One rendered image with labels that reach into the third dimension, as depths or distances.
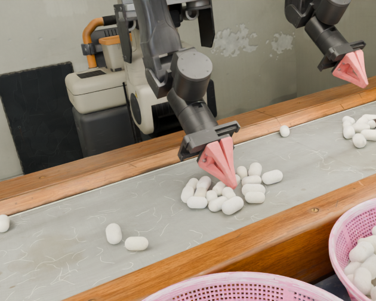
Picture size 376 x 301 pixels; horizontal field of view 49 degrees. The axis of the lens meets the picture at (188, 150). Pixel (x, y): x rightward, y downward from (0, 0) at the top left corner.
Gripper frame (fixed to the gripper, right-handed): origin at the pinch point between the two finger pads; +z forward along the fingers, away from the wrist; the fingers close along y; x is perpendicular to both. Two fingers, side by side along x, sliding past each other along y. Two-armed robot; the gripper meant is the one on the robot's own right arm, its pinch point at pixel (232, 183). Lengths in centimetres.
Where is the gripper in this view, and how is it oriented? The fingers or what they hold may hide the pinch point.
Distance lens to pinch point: 66.1
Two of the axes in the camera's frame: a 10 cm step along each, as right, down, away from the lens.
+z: 4.3, 8.1, -4.0
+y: 8.8, -2.8, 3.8
